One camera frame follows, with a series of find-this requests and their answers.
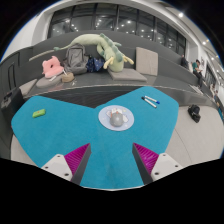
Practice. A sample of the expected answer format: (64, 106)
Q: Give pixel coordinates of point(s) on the person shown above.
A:
(197, 70)
(184, 62)

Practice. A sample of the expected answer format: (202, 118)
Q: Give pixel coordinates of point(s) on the white marker with black cap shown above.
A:
(149, 102)

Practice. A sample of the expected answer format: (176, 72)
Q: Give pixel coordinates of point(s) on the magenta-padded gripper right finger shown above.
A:
(164, 165)

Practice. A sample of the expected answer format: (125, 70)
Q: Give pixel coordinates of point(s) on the upright square grey cushion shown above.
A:
(146, 61)

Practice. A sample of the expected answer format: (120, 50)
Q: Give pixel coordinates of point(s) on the grey white orange computer mouse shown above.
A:
(116, 120)

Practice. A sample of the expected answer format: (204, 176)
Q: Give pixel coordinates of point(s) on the green rectangular eraser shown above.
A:
(39, 113)

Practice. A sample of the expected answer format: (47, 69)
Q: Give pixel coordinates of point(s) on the tan woven pouch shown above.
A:
(67, 77)

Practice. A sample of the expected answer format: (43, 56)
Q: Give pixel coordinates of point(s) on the navy patterned bag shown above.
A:
(95, 65)

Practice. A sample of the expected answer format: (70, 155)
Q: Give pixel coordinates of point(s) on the black bag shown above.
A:
(194, 113)

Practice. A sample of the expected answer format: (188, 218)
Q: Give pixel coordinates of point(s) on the white marker with blue cap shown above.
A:
(151, 99)

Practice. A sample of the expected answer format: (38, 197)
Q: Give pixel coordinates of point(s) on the flat square grey cushion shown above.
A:
(126, 75)

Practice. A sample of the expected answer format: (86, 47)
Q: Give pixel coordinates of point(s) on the small grey seat cushion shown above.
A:
(27, 88)

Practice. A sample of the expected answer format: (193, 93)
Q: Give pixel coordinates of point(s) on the grey backpack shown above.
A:
(76, 59)

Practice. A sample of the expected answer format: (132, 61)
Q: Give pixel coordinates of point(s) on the green dragon plush toy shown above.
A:
(113, 53)

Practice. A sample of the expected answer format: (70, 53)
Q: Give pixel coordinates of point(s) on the pink plush toy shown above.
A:
(52, 68)

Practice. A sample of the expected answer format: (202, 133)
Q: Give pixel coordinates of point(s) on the black case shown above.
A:
(12, 100)

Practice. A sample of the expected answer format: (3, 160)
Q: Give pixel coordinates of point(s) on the round pale blue mouse pad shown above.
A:
(104, 119)

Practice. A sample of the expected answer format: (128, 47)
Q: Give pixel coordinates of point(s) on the round grey seat cushion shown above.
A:
(45, 83)

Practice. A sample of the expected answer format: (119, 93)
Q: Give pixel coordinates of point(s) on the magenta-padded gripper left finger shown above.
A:
(60, 165)

